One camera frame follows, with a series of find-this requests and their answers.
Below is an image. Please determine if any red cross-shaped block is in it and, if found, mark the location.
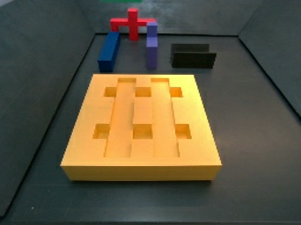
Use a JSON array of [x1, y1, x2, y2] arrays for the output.
[[111, 8, 155, 41]]

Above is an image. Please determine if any black angled bracket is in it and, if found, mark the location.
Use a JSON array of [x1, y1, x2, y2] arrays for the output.
[[170, 44, 217, 69]]

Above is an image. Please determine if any yellow slotted board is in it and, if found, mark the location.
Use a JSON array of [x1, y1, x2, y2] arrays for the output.
[[62, 74, 222, 181]]

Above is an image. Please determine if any blue long block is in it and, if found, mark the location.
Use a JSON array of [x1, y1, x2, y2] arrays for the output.
[[98, 32, 121, 72]]

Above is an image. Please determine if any green rectangular block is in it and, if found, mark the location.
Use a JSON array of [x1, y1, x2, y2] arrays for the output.
[[99, 0, 143, 3]]

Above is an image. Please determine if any purple stepped block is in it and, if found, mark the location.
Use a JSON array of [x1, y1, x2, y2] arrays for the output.
[[146, 22, 159, 69]]

